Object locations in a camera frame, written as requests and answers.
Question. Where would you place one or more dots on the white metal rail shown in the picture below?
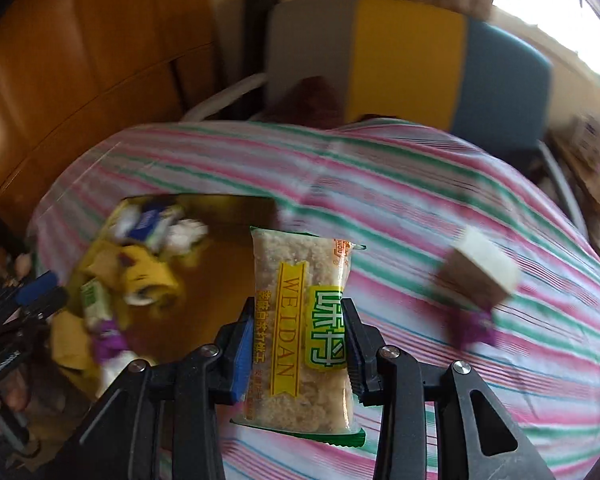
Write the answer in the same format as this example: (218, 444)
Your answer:
(220, 100)

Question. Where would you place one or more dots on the blue white packet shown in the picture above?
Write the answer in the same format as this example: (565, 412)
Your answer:
(147, 220)

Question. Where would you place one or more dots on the dark red pillow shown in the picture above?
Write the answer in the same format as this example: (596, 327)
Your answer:
(305, 100)

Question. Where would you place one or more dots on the grey yellow blue chair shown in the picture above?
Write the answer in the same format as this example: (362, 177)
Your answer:
(405, 60)

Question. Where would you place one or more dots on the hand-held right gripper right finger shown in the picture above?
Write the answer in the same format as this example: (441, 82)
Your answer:
(355, 360)

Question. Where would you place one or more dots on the black bed post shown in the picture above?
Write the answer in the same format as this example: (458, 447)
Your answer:
(257, 35)

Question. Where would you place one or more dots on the yellow plush toy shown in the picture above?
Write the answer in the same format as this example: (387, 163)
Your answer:
(145, 270)

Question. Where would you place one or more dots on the grey metal rail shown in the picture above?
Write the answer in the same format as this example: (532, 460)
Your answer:
(560, 185)

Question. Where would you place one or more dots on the rice cracker snack packet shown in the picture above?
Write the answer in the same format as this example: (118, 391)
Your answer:
(300, 280)

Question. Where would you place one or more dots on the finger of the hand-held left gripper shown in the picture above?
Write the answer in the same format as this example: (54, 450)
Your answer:
(50, 302)
(35, 285)

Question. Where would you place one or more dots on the bright window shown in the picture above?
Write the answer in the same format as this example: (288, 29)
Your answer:
(555, 0)

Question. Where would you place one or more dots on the cluttered wooden desk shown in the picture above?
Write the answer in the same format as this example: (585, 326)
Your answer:
(590, 175)

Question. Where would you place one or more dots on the wooden wardrobe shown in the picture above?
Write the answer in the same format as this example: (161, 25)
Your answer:
(80, 85)

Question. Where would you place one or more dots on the cream rectangular box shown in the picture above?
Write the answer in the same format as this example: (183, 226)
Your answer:
(485, 265)

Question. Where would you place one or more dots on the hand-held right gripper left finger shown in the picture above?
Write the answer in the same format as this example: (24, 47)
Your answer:
(237, 360)

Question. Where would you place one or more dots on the purple wrapper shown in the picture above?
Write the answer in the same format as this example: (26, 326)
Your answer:
(470, 330)

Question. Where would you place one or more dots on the yellow cardboard box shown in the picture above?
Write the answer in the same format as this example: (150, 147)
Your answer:
(220, 280)

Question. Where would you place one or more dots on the green white purple packet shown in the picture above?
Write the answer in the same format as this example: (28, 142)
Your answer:
(92, 300)

